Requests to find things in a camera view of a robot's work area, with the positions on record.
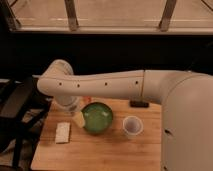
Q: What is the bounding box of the wooden cutting board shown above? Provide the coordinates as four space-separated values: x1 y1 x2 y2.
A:
31 99 161 171

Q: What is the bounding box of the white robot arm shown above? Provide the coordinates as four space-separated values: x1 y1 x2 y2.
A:
37 59 213 171

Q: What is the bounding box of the black chair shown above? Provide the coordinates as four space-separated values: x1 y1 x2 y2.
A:
0 77 51 169

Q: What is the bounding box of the black rectangular block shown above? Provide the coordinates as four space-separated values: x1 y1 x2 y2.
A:
130 101 149 108

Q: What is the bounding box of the green ceramic bowl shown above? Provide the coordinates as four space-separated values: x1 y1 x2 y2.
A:
82 102 113 135

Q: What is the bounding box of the white rectangular sponge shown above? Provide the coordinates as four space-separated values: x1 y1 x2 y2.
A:
55 122 70 144

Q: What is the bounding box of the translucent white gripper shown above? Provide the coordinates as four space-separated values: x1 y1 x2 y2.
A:
55 96 85 128

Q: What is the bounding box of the orange carrot toy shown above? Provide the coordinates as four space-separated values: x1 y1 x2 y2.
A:
85 97 91 103

